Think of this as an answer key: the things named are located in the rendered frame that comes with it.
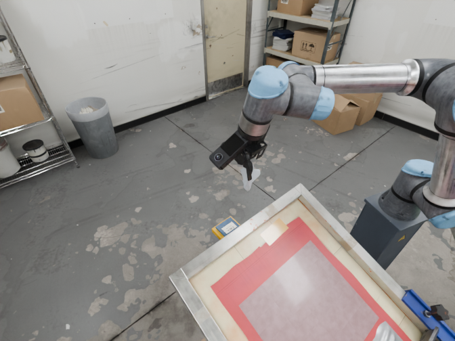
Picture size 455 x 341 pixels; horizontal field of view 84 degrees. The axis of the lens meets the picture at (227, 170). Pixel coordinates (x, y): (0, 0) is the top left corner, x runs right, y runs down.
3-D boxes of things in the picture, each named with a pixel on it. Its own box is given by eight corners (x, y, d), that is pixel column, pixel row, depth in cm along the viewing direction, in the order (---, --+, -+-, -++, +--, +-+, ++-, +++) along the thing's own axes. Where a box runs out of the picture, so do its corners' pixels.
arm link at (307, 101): (323, 76, 62) (281, 70, 60) (342, 97, 54) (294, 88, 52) (311, 106, 67) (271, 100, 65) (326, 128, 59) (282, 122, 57)
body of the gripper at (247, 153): (262, 158, 75) (275, 129, 65) (240, 170, 71) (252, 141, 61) (245, 141, 78) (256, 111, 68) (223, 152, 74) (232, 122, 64)
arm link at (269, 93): (296, 88, 51) (255, 82, 49) (277, 127, 59) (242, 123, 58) (290, 65, 55) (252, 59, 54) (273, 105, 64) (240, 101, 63)
